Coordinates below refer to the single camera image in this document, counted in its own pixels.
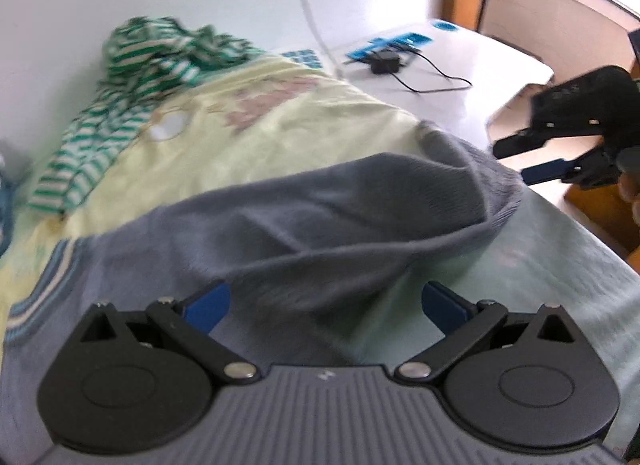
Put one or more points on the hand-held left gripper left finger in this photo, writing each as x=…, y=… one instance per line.
x=207, y=307

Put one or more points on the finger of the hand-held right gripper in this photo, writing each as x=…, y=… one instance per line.
x=547, y=171
x=517, y=144

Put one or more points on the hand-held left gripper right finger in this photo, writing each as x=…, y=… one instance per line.
x=442, y=307

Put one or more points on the grey knit sweater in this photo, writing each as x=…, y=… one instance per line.
x=325, y=215

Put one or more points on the person's right hand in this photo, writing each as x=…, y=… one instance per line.
x=632, y=200

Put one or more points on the white side table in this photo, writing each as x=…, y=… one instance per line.
x=500, y=60

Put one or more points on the blue round lid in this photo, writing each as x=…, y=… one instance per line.
x=444, y=25

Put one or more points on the yellow printed bed sheet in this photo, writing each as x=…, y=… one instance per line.
x=300, y=135

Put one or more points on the blue folded garment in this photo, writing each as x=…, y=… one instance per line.
x=5, y=215

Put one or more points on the blue patterned cloth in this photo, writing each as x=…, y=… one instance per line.
x=305, y=59

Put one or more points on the green white striped shirt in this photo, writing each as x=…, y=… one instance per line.
x=130, y=75

